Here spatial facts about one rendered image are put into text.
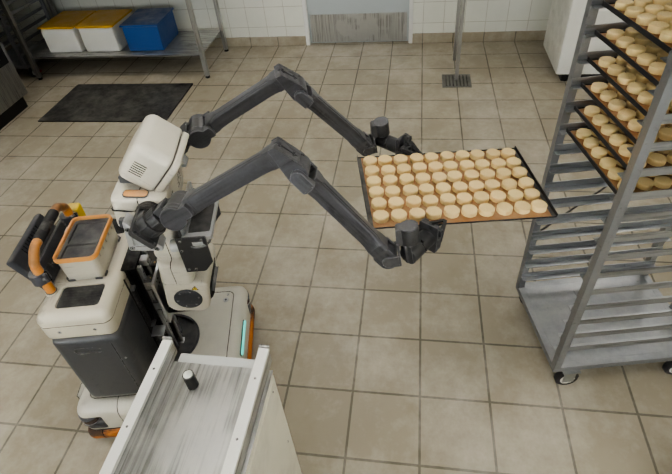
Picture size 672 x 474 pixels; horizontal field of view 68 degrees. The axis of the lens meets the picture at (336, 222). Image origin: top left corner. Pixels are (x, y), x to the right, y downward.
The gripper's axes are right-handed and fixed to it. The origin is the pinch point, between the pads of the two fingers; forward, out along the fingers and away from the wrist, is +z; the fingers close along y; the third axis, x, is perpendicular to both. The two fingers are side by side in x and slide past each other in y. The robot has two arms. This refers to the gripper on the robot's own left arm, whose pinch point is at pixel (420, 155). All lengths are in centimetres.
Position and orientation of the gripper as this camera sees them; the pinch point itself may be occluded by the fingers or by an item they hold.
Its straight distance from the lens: 190.9
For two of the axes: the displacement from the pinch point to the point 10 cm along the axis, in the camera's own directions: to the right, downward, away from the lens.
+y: 0.5, 7.5, 6.6
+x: -6.6, 5.2, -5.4
